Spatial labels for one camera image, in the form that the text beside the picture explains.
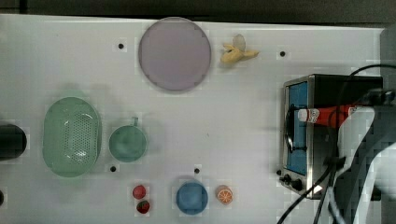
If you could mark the red ketchup bottle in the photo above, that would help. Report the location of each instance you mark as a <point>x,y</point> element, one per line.
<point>326,116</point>

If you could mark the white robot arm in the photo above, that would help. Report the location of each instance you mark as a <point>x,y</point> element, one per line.
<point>365,139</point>

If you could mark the silver toaster oven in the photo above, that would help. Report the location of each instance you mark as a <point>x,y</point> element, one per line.
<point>306,145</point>

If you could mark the purple round plate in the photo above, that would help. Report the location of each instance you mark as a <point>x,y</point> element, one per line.
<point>175,54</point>

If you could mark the peeled toy banana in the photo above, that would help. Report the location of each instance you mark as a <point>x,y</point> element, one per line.
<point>237,51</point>

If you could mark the blue round bowl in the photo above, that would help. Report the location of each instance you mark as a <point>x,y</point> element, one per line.
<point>192,198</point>

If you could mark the toy orange half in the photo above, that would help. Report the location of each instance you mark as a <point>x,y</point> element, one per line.
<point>224,194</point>

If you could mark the red toy strawberry upper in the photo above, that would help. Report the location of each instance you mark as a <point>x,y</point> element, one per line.
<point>139,192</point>

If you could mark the red toy strawberry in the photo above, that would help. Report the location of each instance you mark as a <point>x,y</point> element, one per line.
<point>139,192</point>
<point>143,207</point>

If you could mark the red toy strawberry lower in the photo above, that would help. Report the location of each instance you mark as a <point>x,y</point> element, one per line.
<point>143,207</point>

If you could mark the green oval colander basket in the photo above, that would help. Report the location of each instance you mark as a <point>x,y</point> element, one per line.
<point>72,137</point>

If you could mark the black cylinder at left edge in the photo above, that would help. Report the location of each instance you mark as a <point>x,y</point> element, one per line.
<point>13,142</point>

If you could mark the green cup with handle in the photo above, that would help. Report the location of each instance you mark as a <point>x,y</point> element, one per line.
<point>128,143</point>

